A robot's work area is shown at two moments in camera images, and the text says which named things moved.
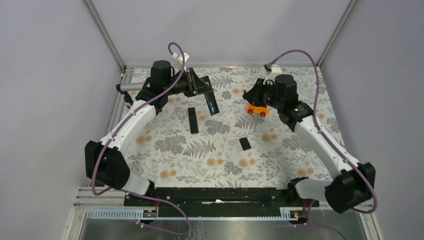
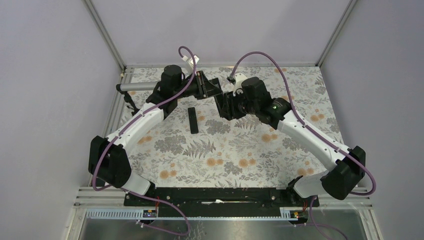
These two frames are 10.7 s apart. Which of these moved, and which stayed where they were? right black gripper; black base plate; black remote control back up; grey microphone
Moved: right black gripper
Stayed: black remote control back up; black base plate; grey microphone
